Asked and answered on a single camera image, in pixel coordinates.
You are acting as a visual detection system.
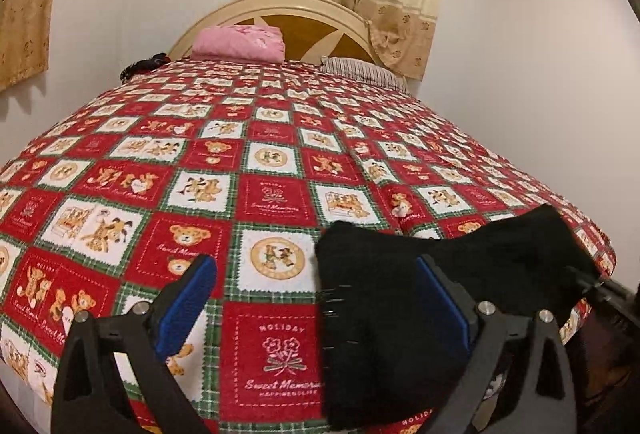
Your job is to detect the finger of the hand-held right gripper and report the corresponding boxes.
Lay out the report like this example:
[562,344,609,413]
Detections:
[565,265,640,319]

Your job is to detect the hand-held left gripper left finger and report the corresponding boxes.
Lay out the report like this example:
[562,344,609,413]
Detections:
[50,254,219,434]

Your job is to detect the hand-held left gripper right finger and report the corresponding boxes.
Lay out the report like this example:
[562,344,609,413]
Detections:
[415,254,579,434]

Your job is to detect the black pants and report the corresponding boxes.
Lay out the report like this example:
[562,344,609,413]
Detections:
[315,205,601,433]

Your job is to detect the red printed bear blanket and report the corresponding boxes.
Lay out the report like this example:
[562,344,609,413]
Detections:
[0,58,617,434]

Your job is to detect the dark object at bed edge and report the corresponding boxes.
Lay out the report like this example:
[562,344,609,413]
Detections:
[119,52,168,82]

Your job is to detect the striped pillow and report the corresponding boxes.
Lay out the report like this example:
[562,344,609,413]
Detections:
[319,56,408,92]

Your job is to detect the pink folded blanket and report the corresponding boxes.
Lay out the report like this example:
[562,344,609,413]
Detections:
[192,24,286,63]

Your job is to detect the cream wooden headboard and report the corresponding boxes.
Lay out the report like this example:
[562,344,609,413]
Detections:
[165,0,381,64]

